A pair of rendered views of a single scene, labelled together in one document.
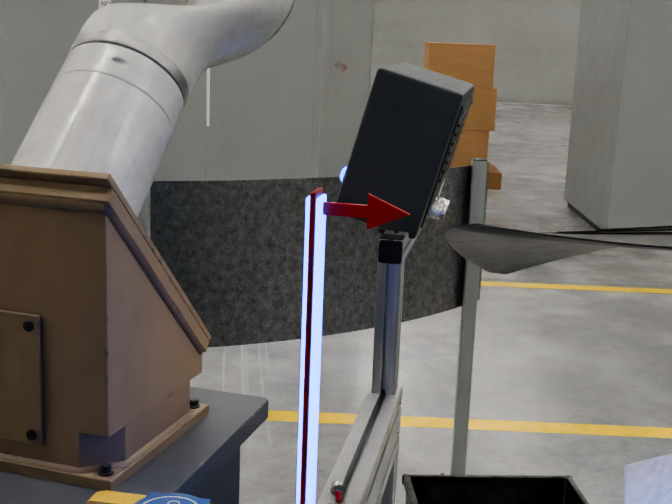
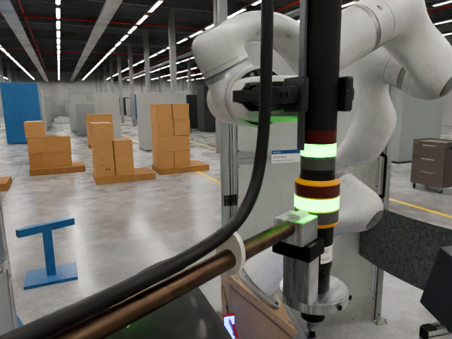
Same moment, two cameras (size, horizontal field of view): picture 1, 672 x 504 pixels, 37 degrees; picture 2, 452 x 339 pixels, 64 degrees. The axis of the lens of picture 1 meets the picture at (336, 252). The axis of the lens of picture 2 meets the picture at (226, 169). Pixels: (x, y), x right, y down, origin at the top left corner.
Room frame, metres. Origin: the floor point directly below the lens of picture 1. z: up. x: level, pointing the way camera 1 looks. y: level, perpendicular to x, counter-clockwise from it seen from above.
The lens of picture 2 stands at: (0.37, -0.61, 1.63)
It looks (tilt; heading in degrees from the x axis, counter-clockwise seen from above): 11 degrees down; 65
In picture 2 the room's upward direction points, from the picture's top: 1 degrees counter-clockwise
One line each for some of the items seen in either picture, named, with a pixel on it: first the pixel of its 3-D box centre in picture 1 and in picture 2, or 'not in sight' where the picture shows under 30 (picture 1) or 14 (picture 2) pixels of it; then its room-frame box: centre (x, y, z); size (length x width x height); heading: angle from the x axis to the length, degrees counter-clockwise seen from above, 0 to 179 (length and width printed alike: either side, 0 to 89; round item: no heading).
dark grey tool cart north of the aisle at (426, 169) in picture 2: not in sight; (436, 165); (6.46, 3.61, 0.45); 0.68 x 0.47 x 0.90; 92
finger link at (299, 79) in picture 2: not in sight; (278, 95); (0.56, -0.31, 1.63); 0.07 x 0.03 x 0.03; 80
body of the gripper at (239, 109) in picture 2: not in sight; (274, 96); (0.61, -0.22, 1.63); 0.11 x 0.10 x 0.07; 80
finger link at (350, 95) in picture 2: not in sight; (341, 94); (0.63, -0.32, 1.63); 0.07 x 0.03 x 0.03; 80
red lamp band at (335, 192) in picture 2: not in sight; (317, 187); (0.60, -0.33, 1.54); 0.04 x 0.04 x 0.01
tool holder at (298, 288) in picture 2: not in sight; (310, 255); (0.59, -0.33, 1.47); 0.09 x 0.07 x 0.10; 25
